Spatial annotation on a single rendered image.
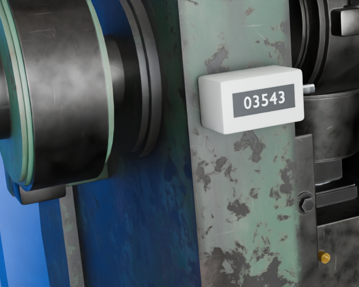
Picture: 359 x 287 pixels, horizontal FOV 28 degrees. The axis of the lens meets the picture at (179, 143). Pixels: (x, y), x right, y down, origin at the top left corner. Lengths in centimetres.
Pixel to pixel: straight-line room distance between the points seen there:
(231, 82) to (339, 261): 26
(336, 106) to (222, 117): 21
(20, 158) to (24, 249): 130
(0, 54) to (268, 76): 22
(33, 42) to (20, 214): 132
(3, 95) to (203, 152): 17
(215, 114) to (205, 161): 5
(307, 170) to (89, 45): 21
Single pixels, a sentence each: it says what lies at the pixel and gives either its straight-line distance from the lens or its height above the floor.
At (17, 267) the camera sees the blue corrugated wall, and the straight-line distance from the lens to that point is 189.
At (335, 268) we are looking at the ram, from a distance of 72.
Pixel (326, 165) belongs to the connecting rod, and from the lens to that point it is 75.
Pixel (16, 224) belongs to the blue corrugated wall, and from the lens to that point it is 185.
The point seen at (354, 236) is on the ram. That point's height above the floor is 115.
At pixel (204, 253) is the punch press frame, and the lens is 58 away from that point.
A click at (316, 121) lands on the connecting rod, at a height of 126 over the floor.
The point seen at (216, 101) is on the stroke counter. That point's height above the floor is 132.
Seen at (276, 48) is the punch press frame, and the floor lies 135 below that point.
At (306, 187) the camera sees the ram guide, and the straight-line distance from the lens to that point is 63.
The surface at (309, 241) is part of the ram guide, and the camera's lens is 64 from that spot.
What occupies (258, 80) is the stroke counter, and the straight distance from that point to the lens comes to 52.
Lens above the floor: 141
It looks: 13 degrees down
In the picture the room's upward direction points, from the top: 5 degrees counter-clockwise
